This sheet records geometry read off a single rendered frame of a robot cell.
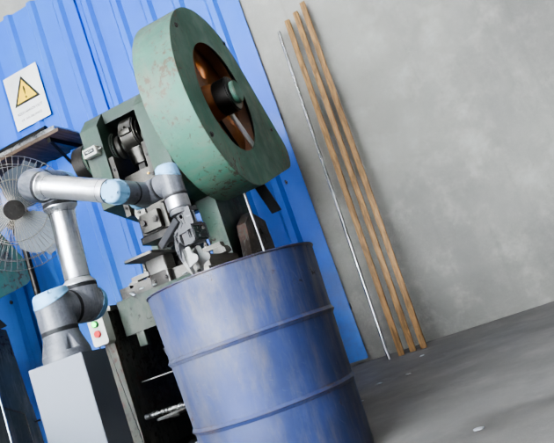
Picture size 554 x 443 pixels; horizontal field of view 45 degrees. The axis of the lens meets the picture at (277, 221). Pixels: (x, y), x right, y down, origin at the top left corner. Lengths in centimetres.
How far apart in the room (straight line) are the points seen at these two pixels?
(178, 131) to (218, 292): 124
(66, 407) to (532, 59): 286
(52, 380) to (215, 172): 101
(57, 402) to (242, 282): 93
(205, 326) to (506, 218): 253
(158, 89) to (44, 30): 256
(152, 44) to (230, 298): 149
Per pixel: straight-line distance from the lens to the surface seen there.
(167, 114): 256
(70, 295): 225
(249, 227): 310
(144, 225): 288
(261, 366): 140
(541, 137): 376
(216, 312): 141
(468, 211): 373
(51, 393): 217
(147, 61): 265
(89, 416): 213
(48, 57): 495
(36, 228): 352
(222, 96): 283
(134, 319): 278
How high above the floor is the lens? 30
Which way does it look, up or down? 9 degrees up
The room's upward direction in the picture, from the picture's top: 19 degrees counter-clockwise
